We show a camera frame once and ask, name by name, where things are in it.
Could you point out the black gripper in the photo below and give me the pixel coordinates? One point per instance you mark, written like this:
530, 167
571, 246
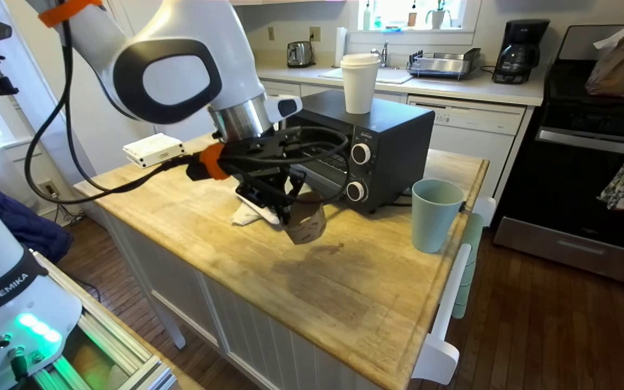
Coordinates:
260, 164

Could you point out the brown cup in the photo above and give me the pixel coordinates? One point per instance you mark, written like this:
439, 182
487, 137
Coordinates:
307, 227

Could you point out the teal plastic cup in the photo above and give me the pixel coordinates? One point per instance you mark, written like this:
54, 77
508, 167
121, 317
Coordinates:
435, 218

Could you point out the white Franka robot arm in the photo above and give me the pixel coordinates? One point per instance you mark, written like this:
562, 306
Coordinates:
182, 36

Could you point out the white cloth under oven door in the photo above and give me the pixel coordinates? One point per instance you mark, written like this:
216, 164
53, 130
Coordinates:
248, 215

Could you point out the black toaster oven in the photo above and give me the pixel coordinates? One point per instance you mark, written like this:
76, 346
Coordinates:
391, 153

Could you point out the white paper cup with lid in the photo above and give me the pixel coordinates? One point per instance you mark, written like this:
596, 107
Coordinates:
361, 88

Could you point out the silver toaster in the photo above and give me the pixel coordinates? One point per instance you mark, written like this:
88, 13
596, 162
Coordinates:
300, 56

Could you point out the white kitchen island cabinet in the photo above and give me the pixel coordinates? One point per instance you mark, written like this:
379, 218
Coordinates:
255, 333

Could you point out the white paper towel roll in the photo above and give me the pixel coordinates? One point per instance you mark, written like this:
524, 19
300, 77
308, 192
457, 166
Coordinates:
340, 47

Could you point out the white flat box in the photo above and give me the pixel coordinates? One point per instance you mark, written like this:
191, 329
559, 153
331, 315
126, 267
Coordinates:
150, 151

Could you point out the chrome sink faucet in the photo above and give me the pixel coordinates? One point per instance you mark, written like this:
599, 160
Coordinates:
384, 56

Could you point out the white dishwasher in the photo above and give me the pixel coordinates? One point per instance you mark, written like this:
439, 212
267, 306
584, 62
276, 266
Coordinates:
471, 130

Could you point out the windowsill bottle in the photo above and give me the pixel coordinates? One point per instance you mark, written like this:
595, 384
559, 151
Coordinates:
366, 19
412, 16

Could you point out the metal dish rack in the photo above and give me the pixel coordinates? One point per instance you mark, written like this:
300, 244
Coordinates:
443, 65

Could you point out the white island towel bar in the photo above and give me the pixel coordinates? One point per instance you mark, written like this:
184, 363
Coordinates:
439, 348

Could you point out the small plant pot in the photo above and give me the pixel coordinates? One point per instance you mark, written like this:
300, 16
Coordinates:
437, 19

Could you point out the black coffee maker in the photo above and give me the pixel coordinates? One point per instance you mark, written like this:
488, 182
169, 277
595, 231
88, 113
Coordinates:
518, 56

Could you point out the black kitchen stove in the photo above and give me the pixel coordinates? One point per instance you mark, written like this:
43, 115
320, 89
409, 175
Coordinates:
565, 188

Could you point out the blue cloth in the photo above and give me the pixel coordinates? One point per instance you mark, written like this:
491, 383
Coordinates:
16, 218

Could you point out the brown paper bag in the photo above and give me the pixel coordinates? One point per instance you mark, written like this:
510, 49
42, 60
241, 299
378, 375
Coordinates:
618, 65

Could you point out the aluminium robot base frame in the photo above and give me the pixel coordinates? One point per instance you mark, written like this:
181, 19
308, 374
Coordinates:
118, 348

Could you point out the wall outlet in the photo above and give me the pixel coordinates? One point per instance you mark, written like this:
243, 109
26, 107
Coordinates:
49, 189

